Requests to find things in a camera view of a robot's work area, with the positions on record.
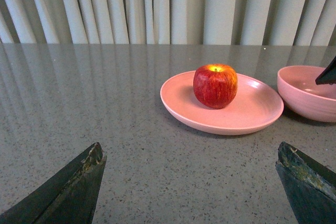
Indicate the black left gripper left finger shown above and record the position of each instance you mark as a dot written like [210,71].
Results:
[70,196]

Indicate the red yellow apple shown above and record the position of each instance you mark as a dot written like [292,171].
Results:
[215,85]

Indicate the white pleated curtain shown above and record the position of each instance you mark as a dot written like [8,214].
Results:
[212,22]

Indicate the pink bowl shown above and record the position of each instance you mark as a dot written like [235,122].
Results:
[297,87]

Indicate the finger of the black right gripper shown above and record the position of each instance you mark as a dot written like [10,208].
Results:
[328,76]

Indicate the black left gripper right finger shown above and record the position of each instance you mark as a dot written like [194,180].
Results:
[309,186]

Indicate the pink shallow plate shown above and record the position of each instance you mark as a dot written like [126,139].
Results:
[255,106]

